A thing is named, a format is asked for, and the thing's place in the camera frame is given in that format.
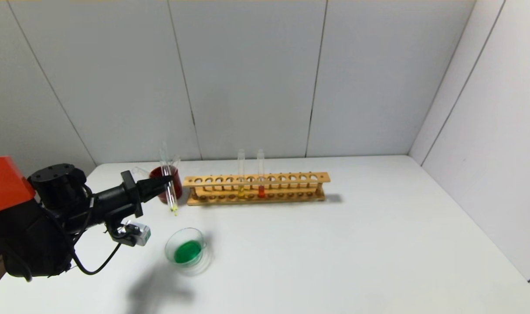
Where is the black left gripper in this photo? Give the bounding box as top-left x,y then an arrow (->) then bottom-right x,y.
92,170 -> 174,218

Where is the test tube with yellow pigment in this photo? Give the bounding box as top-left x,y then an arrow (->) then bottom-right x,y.
237,149 -> 246,199
160,147 -> 179,216

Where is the test tube with red pigment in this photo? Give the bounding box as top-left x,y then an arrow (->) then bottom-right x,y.
257,150 -> 266,199

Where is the wooden test tube rack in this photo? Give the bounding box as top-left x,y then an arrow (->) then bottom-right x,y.
183,172 -> 331,206

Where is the dark red plastic cup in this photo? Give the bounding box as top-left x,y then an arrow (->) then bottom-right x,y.
149,165 -> 183,204

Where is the clear glass beaker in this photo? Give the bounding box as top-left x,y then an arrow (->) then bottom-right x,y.
165,227 -> 215,276

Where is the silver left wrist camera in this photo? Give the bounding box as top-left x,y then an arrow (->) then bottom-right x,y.
110,220 -> 152,247

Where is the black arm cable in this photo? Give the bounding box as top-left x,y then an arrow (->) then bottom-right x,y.
70,242 -> 122,276

